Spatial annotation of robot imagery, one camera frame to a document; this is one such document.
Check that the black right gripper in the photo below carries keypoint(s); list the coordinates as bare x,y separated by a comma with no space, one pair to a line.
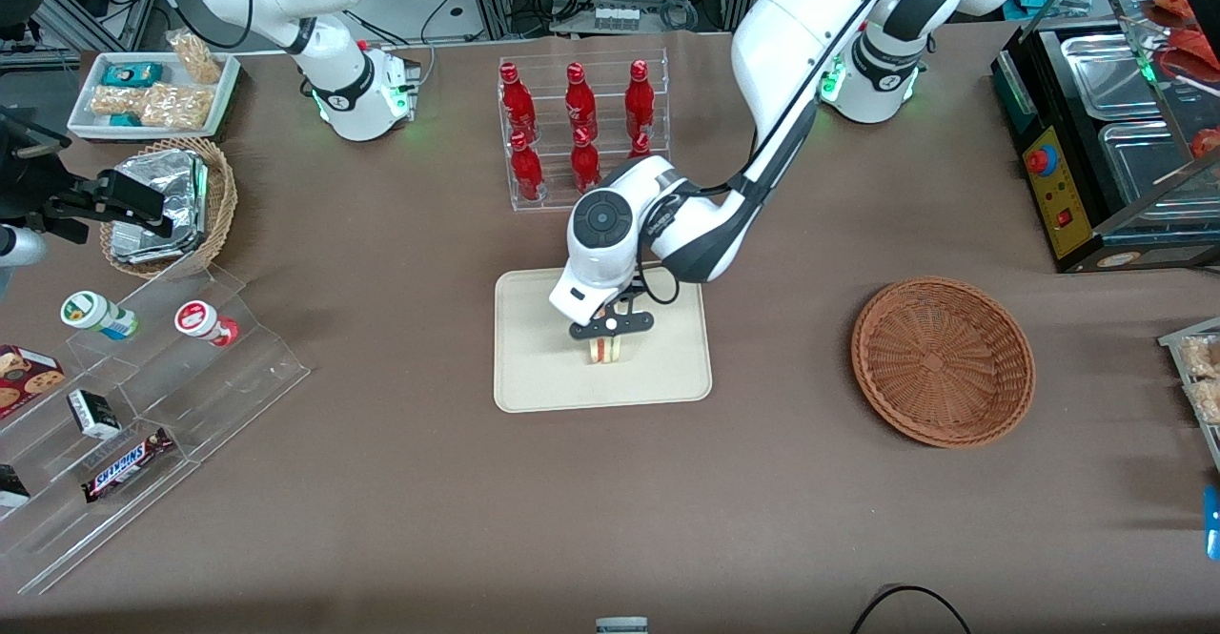
38,186

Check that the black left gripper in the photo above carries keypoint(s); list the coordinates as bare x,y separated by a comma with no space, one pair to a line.
634,290

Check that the triangular sandwich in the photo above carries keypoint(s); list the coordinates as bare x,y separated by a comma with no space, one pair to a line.
608,351

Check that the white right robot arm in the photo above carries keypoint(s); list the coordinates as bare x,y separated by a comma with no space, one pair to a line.
335,71

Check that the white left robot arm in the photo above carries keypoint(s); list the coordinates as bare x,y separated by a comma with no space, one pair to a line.
791,33

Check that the beige rectangular tray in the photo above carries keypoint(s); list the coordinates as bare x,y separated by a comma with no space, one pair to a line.
534,367

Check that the tan wicker basket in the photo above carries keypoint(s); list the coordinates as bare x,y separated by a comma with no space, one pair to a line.
221,200

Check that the white rectangular snack tray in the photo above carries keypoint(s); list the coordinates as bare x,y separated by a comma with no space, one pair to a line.
86,127

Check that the brown round wicker basket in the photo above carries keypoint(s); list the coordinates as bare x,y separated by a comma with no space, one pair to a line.
939,362

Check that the grey tray with snacks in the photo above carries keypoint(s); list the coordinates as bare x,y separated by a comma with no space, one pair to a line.
1174,338

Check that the silver foil wrapped packet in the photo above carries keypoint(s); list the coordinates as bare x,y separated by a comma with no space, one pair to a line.
167,181
143,248

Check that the small teal snack packet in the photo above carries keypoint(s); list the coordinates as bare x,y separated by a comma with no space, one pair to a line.
125,119

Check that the green lid yogurt cup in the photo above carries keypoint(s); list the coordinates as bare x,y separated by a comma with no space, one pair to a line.
93,313

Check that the large clear bag of crackers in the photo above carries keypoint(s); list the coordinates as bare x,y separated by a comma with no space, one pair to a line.
179,108

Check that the red lid yogurt cup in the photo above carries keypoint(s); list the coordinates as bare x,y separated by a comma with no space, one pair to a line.
202,321

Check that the clear acrylic bottle rack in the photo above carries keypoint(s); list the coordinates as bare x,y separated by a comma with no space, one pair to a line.
553,203

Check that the clear bag of peanuts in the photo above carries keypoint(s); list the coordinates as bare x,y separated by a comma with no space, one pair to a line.
195,57

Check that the red cola bottle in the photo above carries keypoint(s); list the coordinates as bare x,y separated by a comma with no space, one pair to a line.
518,105
584,165
640,146
526,172
579,105
640,105

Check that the red cookie box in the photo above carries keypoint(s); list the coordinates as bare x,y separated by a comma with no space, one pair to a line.
24,377

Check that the clear acrylic stepped shelf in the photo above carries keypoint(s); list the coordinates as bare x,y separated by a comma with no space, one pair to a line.
229,396

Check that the small black white box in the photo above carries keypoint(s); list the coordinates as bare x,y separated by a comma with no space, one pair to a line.
93,415

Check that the brown snickers bar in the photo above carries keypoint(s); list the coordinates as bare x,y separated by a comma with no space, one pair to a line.
126,465

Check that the grey metal item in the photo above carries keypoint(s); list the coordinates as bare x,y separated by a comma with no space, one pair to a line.
621,626

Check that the black white snack pack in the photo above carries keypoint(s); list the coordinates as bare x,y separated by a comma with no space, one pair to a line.
11,486

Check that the red emergency stop button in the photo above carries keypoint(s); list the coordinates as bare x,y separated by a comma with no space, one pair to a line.
1043,161

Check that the black food warmer machine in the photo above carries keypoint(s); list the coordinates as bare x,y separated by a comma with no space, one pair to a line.
1067,186

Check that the steel warmer pan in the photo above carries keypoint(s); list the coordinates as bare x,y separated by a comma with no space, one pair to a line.
1106,71

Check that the clear bag of snacks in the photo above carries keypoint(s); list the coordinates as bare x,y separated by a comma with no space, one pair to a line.
1207,401
1203,357

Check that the blue plastic item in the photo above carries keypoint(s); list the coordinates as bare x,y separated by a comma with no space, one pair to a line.
1212,520

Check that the orange fried food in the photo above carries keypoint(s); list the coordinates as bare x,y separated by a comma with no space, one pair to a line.
1191,52

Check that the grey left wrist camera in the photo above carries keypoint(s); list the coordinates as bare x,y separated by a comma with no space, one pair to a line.
579,296

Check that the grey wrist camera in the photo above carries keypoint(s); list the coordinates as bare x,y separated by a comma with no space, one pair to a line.
21,245
579,296

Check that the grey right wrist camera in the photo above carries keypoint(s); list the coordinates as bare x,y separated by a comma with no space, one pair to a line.
21,245

